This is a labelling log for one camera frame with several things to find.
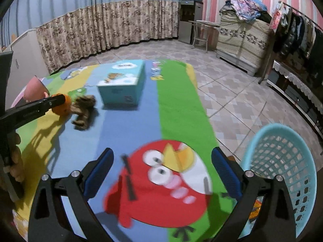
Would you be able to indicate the light blue cartoon box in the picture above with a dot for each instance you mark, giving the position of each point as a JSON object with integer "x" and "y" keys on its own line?
{"x": 121, "y": 80}

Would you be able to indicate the folding table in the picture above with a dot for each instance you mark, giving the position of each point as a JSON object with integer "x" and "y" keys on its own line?
{"x": 204, "y": 22}

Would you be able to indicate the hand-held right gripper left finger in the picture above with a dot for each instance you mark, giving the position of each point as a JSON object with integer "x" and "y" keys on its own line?
{"x": 98, "y": 174}

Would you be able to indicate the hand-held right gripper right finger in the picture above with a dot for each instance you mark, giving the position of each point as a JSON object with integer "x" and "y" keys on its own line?
{"x": 227, "y": 174}

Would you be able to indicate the pink hanging packet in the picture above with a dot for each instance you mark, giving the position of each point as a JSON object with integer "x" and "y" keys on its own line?
{"x": 275, "y": 20}

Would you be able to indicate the metal clothes rack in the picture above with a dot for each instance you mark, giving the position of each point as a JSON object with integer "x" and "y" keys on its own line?
{"x": 302, "y": 13}

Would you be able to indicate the dark low cabinet lace cover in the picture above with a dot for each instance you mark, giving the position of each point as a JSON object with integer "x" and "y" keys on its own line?
{"x": 295, "y": 85}

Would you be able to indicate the brown plush toy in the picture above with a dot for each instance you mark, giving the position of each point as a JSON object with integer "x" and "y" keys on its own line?
{"x": 84, "y": 111}

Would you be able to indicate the pile of clothes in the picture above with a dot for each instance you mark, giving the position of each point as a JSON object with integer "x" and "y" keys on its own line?
{"x": 244, "y": 5}

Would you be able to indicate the white cabinet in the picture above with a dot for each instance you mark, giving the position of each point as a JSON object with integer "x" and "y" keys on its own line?
{"x": 27, "y": 55}

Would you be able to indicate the grey water dispenser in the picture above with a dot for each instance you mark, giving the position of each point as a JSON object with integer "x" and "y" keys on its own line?
{"x": 188, "y": 22}

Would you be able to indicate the row of hanging clothes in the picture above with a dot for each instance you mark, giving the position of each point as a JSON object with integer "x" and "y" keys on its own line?
{"x": 295, "y": 35}

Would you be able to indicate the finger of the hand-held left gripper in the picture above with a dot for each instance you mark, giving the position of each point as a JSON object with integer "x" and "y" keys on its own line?
{"x": 37, "y": 107}

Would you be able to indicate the person's left hand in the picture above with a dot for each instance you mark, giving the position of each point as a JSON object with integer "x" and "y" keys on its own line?
{"x": 17, "y": 169}

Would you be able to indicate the pink pig mug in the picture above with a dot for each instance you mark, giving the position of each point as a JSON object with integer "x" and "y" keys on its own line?
{"x": 35, "y": 89}

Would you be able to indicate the orange peel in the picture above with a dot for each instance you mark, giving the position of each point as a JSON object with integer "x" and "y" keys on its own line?
{"x": 64, "y": 107}

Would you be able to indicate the woven cloth covered chest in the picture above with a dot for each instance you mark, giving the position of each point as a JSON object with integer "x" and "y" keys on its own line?
{"x": 239, "y": 40}

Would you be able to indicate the teal plastic basket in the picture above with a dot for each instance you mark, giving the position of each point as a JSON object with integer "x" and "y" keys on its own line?
{"x": 277, "y": 128}

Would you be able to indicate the floral curtain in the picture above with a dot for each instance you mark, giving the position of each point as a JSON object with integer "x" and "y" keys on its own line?
{"x": 101, "y": 30}

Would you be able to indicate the colourful cartoon printed mat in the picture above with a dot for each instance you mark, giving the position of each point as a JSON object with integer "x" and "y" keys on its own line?
{"x": 176, "y": 100}

